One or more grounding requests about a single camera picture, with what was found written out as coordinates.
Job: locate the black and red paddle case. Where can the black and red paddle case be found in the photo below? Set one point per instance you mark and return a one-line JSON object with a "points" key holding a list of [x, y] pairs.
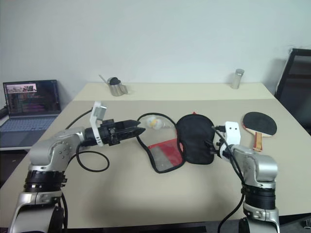
{"points": [[196, 138]]}

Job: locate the grey open laptop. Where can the grey open laptop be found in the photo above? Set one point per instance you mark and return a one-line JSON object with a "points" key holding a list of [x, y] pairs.
{"points": [[31, 102]]}

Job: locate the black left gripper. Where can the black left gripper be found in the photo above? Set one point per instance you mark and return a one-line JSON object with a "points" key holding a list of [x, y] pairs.
{"points": [[108, 132]]}

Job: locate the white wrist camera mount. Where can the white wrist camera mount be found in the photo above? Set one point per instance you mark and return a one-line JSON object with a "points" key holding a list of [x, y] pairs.
{"points": [[232, 133], [96, 119]]}

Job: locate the steel cylinder tumbler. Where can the steel cylinder tumbler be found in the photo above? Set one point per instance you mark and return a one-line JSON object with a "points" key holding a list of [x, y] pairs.
{"points": [[236, 80]]}

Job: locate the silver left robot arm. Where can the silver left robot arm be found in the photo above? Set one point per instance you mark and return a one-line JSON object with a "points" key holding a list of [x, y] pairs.
{"points": [[46, 150]]}

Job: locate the black lump in pitcher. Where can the black lump in pitcher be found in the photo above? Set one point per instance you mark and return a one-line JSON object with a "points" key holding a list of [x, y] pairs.
{"points": [[114, 80]]}

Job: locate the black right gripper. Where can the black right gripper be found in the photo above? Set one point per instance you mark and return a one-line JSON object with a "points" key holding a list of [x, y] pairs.
{"points": [[212, 146]]}

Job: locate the black mesh office chair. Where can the black mesh office chair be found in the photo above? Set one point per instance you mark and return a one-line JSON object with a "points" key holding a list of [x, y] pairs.
{"points": [[296, 80]]}

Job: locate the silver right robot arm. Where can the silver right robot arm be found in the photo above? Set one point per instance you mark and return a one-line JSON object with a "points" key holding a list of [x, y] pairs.
{"points": [[262, 167]]}

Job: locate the thin metal spoon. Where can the thin metal spoon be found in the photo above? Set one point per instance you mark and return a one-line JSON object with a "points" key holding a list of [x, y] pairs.
{"points": [[103, 78]]}

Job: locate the black table tennis paddle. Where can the black table tennis paddle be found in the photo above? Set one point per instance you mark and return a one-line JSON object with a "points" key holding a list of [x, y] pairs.
{"points": [[260, 123]]}

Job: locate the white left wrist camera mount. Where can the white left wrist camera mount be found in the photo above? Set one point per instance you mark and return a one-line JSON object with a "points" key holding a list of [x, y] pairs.
{"points": [[96, 119]]}

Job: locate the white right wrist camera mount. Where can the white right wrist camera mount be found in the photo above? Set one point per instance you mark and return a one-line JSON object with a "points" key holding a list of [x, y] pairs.
{"points": [[232, 133]]}

